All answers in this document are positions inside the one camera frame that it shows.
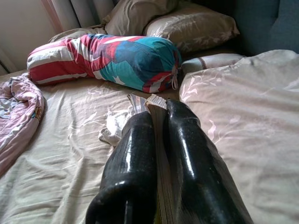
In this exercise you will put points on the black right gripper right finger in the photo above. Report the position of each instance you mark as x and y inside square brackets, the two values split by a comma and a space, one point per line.
[198, 182]

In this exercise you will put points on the beige leaf print bed sheet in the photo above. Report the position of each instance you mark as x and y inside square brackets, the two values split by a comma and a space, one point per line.
[58, 151]

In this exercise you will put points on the white crumpled sock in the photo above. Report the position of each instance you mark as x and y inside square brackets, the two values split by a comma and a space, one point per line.
[112, 130]

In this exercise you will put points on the grey curtain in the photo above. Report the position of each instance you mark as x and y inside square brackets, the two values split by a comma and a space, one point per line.
[91, 11]

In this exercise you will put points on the anime cover comic book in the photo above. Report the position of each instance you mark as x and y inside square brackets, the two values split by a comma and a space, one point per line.
[140, 103]

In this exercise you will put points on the grey pillow with brown stripe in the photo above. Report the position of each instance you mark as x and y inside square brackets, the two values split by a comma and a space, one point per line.
[210, 61]

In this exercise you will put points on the star print colourful bolster pillow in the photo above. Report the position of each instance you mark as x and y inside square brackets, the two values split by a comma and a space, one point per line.
[116, 60]

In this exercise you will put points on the blue grey upholstered headboard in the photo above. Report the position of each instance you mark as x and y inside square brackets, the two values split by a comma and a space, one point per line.
[268, 23]

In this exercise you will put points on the large beige leaf print pillow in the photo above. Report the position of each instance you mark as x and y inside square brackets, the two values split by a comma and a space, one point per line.
[245, 116]

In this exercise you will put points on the pink cartoon print duvet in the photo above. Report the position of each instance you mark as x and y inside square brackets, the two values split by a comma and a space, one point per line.
[18, 116]

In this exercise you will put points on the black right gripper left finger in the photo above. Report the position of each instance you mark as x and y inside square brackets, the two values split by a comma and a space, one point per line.
[130, 175]

